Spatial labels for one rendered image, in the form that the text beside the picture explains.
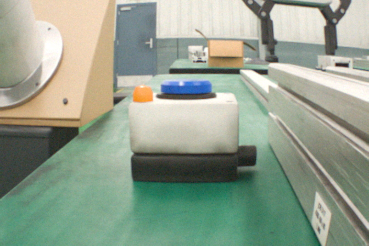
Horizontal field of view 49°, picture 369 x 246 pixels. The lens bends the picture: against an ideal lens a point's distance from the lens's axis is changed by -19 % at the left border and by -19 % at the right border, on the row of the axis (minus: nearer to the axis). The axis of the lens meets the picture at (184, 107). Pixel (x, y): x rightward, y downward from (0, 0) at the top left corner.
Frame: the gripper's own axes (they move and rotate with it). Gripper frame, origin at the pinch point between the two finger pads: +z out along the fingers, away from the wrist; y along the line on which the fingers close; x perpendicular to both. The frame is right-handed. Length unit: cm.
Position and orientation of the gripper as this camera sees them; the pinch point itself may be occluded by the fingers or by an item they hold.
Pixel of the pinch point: (301, 43)
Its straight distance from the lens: 57.7
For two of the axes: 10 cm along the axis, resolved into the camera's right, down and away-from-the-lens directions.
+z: 0.1, 9.9, 1.2
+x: -0.6, 1.2, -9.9
